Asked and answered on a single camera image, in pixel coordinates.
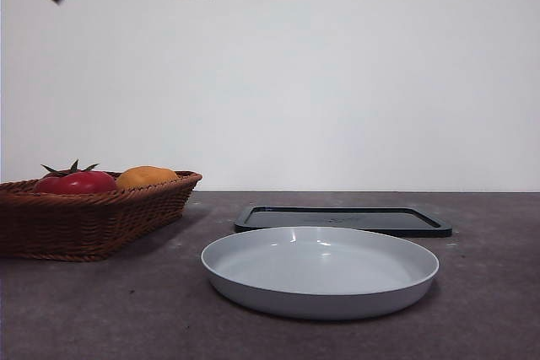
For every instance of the red tomato with green stem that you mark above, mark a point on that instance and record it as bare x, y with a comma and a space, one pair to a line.
76, 183

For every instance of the orange round fruit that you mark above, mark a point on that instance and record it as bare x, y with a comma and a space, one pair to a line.
145, 176

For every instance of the brown woven wicker basket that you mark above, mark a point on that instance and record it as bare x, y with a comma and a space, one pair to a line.
84, 225

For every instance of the black rectangular tray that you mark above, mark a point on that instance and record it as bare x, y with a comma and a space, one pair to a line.
358, 220

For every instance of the pale grey round plate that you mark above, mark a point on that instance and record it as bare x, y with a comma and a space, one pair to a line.
316, 301

